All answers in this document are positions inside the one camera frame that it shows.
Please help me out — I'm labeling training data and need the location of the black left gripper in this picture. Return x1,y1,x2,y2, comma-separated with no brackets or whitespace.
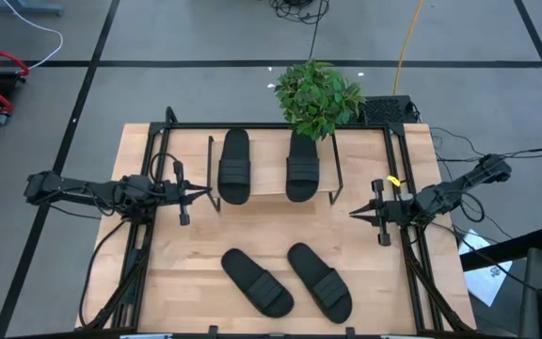
160,161,214,226

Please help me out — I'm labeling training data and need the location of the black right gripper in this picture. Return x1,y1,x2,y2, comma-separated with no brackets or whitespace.
349,178,417,247

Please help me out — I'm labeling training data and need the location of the black rubber slide sandal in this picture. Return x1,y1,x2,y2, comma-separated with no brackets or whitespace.
286,242,354,326
220,248,295,319
216,127,252,206
285,131,321,203

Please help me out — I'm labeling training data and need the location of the black perforated computer case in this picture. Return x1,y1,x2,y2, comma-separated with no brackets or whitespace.
358,95,421,127

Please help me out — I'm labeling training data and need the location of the green potted plant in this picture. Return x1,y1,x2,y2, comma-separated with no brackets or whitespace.
274,59,367,142

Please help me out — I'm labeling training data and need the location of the white paper sheet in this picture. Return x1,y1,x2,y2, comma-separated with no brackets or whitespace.
462,229,514,308

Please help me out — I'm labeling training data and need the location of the black metal beam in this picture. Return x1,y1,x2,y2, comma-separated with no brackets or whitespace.
458,227,542,272

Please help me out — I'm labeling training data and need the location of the grey metal stand base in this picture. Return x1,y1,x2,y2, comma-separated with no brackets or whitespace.
0,0,65,16

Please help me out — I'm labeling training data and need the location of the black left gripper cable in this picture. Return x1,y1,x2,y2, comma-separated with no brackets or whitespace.
150,152,182,186

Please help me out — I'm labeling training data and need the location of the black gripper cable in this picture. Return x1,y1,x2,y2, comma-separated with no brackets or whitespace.
458,190,486,223
150,152,182,186

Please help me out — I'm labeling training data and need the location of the black metal rig frame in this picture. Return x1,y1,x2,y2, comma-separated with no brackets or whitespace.
77,105,477,333

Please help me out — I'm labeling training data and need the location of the wooden shelf with black frame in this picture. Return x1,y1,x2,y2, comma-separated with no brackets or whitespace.
206,133,344,213

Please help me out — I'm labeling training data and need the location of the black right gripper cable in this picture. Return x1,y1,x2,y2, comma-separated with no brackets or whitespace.
458,190,486,223

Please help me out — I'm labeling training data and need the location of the black left arm base cable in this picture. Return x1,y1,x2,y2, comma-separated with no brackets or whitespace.
77,219,127,327

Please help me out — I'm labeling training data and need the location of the yellow cable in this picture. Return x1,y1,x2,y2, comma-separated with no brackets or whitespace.
391,0,425,97

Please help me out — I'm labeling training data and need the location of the black floor cable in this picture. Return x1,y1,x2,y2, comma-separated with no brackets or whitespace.
428,125,542,164

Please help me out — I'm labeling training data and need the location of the white cable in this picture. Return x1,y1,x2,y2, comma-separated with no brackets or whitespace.
2,0,64,71

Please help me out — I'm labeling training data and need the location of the black cable bundle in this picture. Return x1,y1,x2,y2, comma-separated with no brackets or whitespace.
268,0,332,61

